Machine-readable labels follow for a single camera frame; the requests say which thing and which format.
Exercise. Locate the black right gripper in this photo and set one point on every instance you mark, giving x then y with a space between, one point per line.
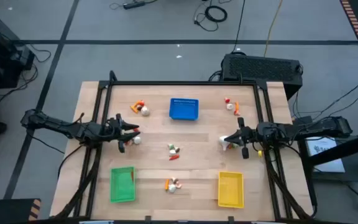
249 135

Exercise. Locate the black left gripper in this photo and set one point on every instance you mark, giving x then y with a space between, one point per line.
115 132

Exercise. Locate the large white toy garlic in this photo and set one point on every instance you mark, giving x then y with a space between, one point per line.
223 143

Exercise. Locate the curved orange toy chili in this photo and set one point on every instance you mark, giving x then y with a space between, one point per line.
137 102

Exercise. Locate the green white toy sprout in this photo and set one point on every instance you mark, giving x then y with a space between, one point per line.
171 146

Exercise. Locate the pink toy mushroom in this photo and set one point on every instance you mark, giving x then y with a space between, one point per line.
179 185

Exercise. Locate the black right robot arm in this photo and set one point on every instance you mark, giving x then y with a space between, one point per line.
322 127

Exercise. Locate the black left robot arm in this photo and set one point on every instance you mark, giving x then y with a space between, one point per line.
57 124

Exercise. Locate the yellow plastic basket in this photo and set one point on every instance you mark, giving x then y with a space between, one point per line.
230 189

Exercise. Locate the green plastic basket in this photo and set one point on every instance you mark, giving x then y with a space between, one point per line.
121 186

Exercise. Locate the blue plastic basket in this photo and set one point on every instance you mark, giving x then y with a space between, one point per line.
183 110

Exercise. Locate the black power brick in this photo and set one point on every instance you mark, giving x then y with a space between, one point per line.
301 118

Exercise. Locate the black computer case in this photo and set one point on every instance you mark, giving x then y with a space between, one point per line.
259 68

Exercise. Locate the white paper sheet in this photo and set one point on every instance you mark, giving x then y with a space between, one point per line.
320 146

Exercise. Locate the black metal stand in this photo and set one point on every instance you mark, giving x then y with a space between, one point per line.
343 149

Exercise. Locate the black power adapter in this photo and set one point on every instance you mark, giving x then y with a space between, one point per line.
195 21

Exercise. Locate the black power strip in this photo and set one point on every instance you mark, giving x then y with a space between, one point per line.
134 5

